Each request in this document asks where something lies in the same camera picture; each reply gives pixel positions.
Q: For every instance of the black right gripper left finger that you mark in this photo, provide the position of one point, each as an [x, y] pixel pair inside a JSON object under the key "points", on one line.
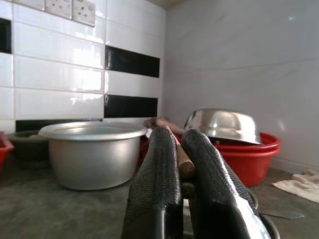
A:
{"points": [[154, 186]]}

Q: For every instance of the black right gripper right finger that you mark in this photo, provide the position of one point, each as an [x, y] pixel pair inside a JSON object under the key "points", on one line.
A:
{"points": [[211, 179]]}

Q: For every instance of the red plastic basin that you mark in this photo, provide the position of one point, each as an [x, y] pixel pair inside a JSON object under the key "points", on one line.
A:
{"points": [[249, 169], [270, 142]]}

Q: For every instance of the red flat plastic basket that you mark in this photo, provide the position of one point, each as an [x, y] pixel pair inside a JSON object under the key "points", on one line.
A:
{"points": [[144, 149]]}

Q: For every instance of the large steel mixing bowl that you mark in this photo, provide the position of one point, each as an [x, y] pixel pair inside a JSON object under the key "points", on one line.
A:
{"points": [[224, 124]]}

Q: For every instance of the aluminium cooking pot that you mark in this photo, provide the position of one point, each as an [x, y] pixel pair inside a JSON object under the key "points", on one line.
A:
{"points": [[92, 161]]}

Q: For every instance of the white dish cloth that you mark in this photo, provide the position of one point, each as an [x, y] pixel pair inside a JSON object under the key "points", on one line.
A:
{"points": [[299, 184]]}

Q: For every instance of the dark ceramic bowl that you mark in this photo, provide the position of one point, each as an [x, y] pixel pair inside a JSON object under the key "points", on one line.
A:
{"points": [[27, 147]]}

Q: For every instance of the red plastic crate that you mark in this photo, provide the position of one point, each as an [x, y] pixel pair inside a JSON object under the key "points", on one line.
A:
{"points": [[5, 152]]}

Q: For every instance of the white wall socket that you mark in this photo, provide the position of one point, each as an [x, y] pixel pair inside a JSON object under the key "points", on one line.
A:
{"points": [[58, 6], [83, 11]]}

